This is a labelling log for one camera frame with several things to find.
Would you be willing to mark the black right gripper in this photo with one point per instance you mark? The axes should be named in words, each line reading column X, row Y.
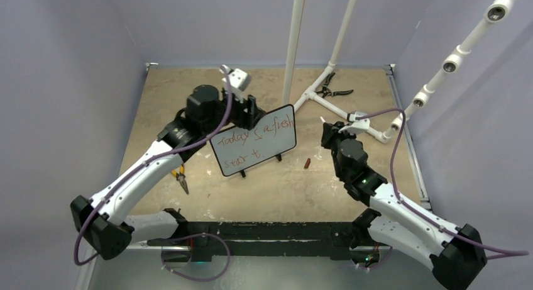
column 330, row 132

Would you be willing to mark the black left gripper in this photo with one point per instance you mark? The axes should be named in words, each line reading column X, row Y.
column 248, row 119

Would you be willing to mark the black-framed small whiteboard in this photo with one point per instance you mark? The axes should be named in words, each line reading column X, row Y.
column 237, row 149

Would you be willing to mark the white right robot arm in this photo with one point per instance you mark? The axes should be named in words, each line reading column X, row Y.
column 450, row 252

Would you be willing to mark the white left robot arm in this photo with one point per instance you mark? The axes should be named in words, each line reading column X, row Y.
column 104, row 221

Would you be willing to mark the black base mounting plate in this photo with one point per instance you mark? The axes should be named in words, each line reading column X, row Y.
column 335, row 240

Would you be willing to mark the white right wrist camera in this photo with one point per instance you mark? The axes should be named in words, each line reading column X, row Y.
column 357, row 123

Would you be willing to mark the white PVC pipe frame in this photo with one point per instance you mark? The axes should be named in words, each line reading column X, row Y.
column 374, row 39

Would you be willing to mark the yellow-handled pliers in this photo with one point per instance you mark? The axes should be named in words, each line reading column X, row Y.
column 179, row 175

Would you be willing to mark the white pipe with camera sockets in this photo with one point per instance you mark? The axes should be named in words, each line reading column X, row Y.
column 494, row 13

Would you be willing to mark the aluminium frame rail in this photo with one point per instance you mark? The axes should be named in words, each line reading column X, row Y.
column 138, row 267

